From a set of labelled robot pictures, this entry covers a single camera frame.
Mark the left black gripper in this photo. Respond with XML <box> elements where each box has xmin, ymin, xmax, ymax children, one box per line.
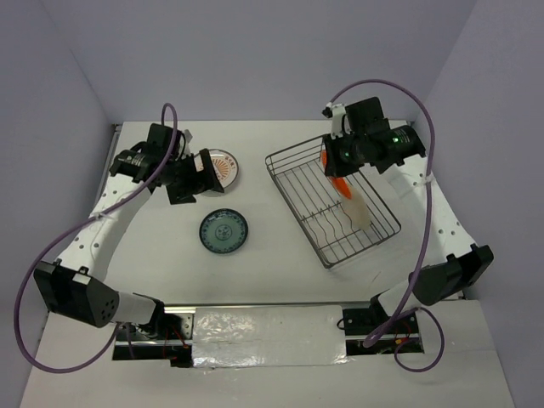
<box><xmin>164</xmin><ymin>148</ymin><xmax>224</xmax><ymax>206</ymax></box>

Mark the white plate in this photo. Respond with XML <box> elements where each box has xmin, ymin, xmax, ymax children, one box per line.
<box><xmin>209</xmin><ymin>149</ymin><xmax>241</xmax><ymax>193</ymax></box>

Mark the orange plate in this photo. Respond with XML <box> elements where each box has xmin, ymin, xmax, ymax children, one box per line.
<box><xmin>320</xmin><ymin>149</ymin><xmax>353</xmax><ymax>200</ymax></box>

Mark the green plate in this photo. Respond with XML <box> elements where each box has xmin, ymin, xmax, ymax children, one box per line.
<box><xmin>199</xmin><ymin>208</ymin><xmax>249</xmax><ymax>255</ymax></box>

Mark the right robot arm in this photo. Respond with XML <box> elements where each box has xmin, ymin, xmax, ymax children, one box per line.
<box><xmin>323</xmin><ymin>97</ymin><xmax>494</xmax><ymax>342</ymax></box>

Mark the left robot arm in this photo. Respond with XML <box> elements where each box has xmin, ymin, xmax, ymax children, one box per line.
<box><xmin>33</xmin><ymin>123</ymin><xmax>224</xmax><ymax>339</ymax></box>

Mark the pink plate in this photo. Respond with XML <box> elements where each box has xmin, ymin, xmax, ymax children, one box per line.
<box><xmin>343</xmin><ymin>191</ymin><xmax>371</xmax><ymax>230</ymax></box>

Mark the silver tape patch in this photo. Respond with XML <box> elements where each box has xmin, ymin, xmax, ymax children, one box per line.
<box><xmin>191</xmin><ymin>305</ymin><xmax>348</xmax><ymax>369</ymax></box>

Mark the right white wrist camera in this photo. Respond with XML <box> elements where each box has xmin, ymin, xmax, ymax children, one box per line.
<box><xmin>322</xmin><ymin>102</ymin><xmax>352</xmax><ymax>139</ymax></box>

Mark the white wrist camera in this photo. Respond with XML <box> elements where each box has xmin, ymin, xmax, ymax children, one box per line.
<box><xmin>178</xmin><ymin>129</ymin><xmax>193</xmax><ymax>159</ymax></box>
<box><xmin>322</xmin><ymin>102</ymin><xmax>352</xmax><ymax>139</ymax></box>

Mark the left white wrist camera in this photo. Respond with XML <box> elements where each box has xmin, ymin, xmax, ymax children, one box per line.
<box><xmin>178</xmin><ymin>129</ymin><xmax>193</xmax><ymax>159</ymax></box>

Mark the metal wire dish rack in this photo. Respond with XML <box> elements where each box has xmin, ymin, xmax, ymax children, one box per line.
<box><xmin>265</xmin><ymin>136</ymin><xmax>401</xmax><ymax>269</ymax></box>

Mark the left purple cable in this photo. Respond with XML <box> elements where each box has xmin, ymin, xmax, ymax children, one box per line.
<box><xmin>16</xmin><ymin>102</ymin><xmax>178</xmax><ymax>374</ymax></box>

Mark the purple cable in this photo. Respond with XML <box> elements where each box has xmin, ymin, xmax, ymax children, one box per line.
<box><xmin>16</xmin><ymin>102</ymin><xmax>178</xmax><ymax>374</ymax></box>
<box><xmin>326</xmin><ymin>78</ymin><xmax>447</xmax><ymax>374</ymax></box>

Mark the metal mounting rail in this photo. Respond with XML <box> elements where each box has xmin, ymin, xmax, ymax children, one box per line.
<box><xmin>112</xmin><ymin>307</ymin><xmax>423</xmax><ymax>368</ymax></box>

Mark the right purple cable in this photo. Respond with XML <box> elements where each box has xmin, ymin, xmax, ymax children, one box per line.
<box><xmin>326</xmin><ymin>78</ymin><xmax>447</xmax><ymax>374</ymax></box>

